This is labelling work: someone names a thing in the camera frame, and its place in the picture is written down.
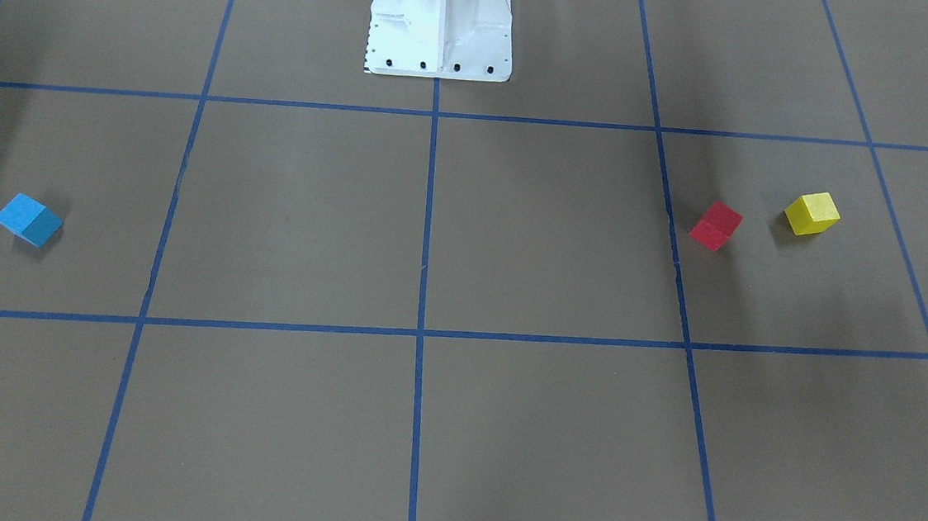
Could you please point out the blue wooden cube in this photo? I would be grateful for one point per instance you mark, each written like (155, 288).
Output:
(30, 220)

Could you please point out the yellow wooden cube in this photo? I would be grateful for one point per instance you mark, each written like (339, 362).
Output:
(812, 214)

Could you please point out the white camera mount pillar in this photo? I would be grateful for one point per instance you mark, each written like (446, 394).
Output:
(467, 40)

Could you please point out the red wooden cube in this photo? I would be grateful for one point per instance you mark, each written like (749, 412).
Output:
(716, 226)

